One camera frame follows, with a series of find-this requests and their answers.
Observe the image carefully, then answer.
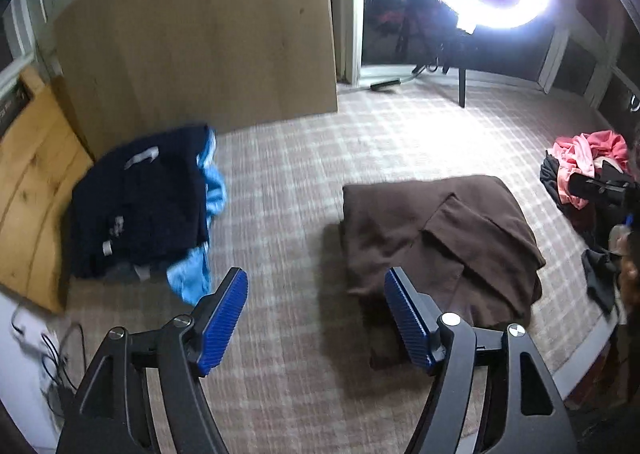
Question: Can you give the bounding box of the person's right hand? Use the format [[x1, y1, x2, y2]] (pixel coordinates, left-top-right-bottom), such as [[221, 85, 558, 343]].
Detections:
[[608, 224, 639, 335]]

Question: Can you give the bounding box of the light blue garment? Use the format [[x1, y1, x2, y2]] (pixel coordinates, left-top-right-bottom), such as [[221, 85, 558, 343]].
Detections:
[[166, 126, 228, 306]]

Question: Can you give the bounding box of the black power adapter with cables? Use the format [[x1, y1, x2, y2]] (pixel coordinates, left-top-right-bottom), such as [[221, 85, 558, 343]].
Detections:
[[10, 304, 88, 424]]

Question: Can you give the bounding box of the navy blue folded garment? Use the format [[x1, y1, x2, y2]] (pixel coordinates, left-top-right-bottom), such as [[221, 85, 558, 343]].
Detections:
[[70, 125, 206, 278]]

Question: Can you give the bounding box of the large light wood board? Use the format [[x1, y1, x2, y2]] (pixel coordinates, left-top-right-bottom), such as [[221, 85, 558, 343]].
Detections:
[[53, 0, 337, 156]]

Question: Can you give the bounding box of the pink red garment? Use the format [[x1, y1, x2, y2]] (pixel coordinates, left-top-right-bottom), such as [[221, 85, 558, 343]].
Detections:
[[551, 130, 630, 209]]

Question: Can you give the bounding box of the pine plank panel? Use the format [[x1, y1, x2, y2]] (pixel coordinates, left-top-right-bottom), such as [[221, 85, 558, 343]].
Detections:
[[1, 65, 92, 314]]

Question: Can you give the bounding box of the dark brown garment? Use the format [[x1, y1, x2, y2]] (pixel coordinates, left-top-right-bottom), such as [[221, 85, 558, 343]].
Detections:
[[340, 174, 546, 370]]

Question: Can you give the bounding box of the plaid beige rug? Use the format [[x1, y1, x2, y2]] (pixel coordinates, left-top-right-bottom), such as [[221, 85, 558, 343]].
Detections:
[[60, 80, 622, 454]]

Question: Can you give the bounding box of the black garment with yellow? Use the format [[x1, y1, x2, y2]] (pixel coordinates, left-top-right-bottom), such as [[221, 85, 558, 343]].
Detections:
[[539, 153, 626, 314]]

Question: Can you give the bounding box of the black light tripod stand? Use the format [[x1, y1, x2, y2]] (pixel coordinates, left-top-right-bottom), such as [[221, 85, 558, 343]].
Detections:
[[394, 0, 468, 108]]

